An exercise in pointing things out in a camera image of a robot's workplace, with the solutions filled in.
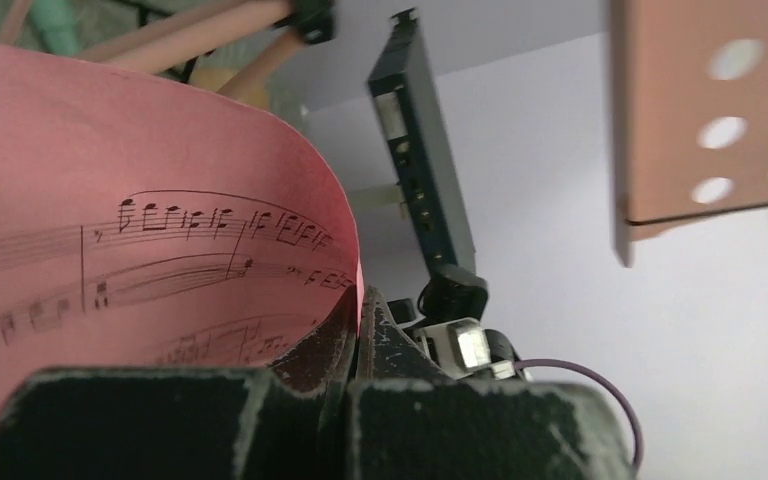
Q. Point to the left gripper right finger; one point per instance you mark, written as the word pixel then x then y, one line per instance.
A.
pixel 405 419

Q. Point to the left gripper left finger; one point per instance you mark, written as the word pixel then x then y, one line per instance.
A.
pixel 280 421

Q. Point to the pink sheet music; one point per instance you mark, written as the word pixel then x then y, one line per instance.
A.
pixel 194 301

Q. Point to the pink music stand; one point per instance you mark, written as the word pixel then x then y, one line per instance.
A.
pixel 690 119

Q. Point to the green condenser microphone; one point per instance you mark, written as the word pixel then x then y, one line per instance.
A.
pixel 55 22

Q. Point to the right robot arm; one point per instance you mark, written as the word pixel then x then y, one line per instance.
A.
pixel 453 293

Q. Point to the dark rack audio unit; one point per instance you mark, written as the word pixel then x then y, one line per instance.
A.
pixel 403 92

